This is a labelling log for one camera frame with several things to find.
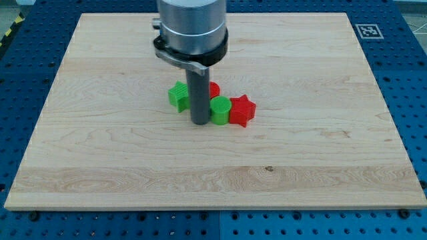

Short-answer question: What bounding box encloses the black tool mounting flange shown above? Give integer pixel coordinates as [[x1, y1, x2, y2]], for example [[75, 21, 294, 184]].
[[153, 29, 229, 76]]

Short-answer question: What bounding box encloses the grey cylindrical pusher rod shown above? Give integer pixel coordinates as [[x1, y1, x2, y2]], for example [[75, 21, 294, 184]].
[[185, 69, 210, 125]]

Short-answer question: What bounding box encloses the red circle block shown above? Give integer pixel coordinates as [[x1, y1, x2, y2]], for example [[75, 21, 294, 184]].
[[209, 81, 221, 99]]

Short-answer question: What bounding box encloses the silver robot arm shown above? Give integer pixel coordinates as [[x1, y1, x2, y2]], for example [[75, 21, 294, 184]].
[[152, 0, 229, 125]]

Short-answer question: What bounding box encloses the green circle block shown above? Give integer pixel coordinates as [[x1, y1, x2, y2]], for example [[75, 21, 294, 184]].
[[210, 96, 232, 125]]

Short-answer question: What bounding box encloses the green star block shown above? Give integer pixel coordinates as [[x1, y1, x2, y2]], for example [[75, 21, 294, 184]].
[[168, 81, 190, 113]]

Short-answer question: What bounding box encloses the red star block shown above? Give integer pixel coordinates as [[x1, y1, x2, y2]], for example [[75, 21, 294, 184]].
[[229, 95, 256, 127]]

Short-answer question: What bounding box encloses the light wooden board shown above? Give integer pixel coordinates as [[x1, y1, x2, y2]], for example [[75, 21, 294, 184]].
[[5, 13, 426, 211]]

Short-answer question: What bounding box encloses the white fiducial marker tag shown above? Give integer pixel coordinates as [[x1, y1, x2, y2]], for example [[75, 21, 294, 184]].
[[356, 23, 384, 39]]

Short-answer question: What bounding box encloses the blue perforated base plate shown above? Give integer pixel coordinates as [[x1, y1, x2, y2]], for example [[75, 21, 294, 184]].
[[1, 0, 426, 239]]

